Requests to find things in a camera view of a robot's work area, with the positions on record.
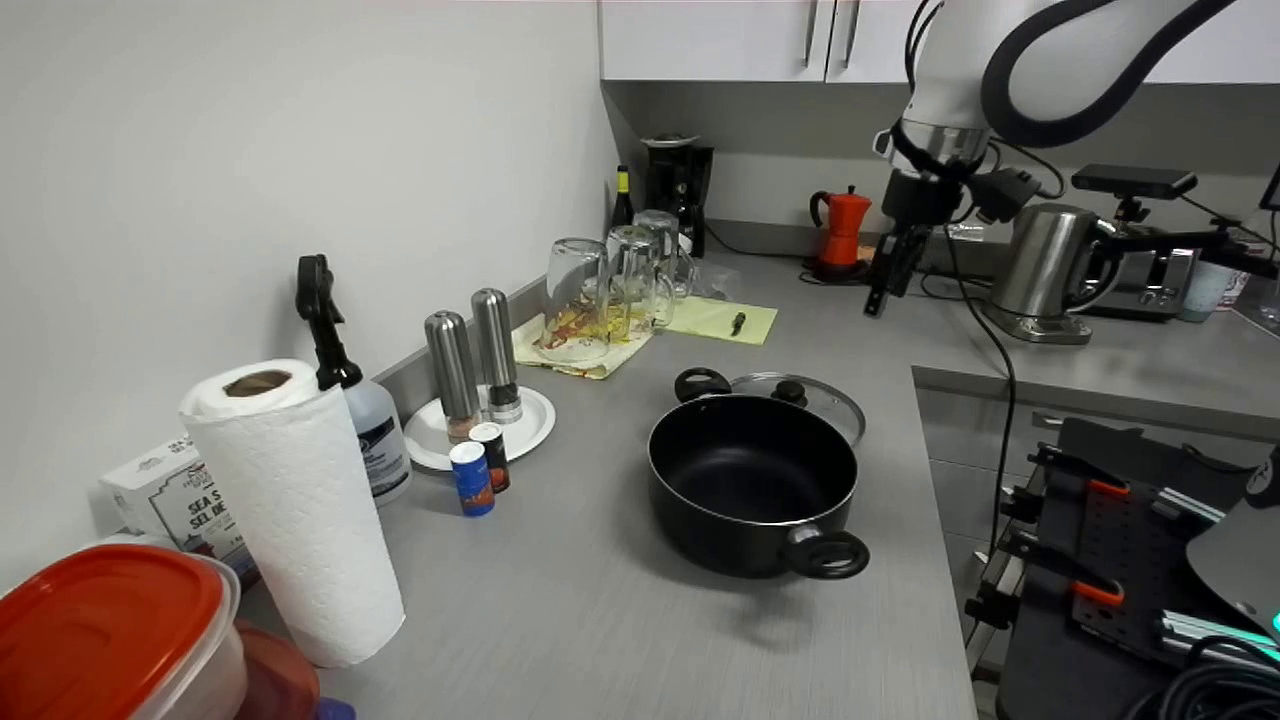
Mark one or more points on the plastic container with red lid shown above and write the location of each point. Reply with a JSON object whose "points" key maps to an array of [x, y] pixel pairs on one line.
{"points": [[100, 625]]}

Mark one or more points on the white upper cabinet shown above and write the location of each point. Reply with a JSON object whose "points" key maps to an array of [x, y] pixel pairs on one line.
{"points": [[706, 36]]}

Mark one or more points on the patterned yellow dish towel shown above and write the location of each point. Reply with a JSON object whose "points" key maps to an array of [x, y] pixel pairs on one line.
{"points": [[584, 351]]}

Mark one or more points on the clear drinking glass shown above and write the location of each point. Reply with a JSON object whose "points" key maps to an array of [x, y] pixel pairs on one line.
{"points": [[625, 265], [576, 273], [667, 244]]}

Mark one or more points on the glass pot lid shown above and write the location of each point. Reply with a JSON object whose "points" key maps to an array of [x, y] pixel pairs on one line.
{"points": [[833, 406]]}

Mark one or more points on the black coffee maker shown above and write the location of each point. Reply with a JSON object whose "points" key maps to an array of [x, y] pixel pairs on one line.
{"points": [[679, 186]]}

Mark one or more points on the steel canister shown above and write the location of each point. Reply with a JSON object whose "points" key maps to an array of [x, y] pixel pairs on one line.
{"points": [[1047, 265]]}

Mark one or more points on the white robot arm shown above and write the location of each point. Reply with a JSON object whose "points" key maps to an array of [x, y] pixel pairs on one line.
{"points": [[960, 67]]}

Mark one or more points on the white carton box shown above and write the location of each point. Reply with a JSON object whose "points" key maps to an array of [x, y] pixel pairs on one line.
{"points": [[164, 501]]}

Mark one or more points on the dark wine bottle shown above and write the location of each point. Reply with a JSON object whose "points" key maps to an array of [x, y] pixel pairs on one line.
{"points": [[622, 203]]}

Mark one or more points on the white plate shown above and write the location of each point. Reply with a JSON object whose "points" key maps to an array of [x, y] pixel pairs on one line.
{"points": [[528, 425]]}

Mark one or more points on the black pen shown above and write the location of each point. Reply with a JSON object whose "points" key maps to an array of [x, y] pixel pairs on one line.
{"points": [[738, 324]]}

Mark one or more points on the white mug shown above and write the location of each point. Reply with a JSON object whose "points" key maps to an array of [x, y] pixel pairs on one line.
{"points": [[1204, 288]]}

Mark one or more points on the steel grinder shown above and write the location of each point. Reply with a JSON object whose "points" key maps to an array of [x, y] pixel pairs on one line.
{"points": [[448, 366], [492, 347]]}

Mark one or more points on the green-lit aluminium rail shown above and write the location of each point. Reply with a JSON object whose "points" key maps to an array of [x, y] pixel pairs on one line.
{"points": [[1220, 631]]}

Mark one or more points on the white paper towel roll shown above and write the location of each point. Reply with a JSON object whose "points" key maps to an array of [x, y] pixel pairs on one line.
{"points": [[304, 520]]}

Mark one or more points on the small brown bottle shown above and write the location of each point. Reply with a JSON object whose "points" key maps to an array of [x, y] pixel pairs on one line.
{"points": [[497, 461]]}

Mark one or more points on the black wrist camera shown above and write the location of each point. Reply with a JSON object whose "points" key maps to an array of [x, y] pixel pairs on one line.
{"points": [[1001, 192]]}

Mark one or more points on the red moka pot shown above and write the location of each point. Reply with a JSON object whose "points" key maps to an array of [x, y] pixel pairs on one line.
{"points": [[842, 225]]}

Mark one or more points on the small blue-labelled bottle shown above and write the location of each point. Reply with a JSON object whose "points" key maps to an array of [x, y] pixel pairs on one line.
{"points": [[468, 482]]}

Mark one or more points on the black cooking pot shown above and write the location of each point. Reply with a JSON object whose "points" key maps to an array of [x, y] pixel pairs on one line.
{"points": [[746, 520]]}

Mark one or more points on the yellow notepad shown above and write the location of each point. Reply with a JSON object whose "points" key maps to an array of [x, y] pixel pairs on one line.
{"points": [[706, 320]]}

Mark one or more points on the spray bottle with black trigger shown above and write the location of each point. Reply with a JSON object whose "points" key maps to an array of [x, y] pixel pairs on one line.
{"points": [[376, 442]]}

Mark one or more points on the black camera on stand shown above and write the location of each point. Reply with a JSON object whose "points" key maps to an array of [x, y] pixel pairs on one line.
{"points": [[1135, 181]]}

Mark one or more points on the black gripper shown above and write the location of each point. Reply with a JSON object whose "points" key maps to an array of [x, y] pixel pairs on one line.
{"points": [[923, 203]]}

